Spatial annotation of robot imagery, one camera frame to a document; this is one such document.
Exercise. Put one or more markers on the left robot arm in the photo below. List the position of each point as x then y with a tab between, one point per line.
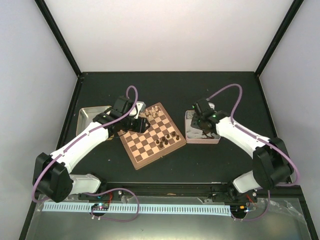
53	172

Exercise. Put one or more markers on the wooden chess board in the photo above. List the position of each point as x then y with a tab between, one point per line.
142	148

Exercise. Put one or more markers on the light blue cable duct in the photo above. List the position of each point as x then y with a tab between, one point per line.
132	208

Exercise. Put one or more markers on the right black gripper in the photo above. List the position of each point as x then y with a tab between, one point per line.
194	123

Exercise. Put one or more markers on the white chess pieces row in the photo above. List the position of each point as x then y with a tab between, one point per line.
153	112

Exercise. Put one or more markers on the small circuit board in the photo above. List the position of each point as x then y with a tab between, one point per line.
100	207

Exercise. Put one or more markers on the yellow-rimmed metal tin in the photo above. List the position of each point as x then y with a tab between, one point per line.
86	116

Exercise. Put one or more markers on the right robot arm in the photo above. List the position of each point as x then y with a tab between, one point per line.
270	160

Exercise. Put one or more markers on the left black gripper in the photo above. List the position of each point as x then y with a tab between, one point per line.
140	128

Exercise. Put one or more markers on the pink-rimmed metal tin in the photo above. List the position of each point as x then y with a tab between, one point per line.
194	135

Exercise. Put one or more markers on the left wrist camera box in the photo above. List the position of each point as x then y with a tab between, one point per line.
139	108

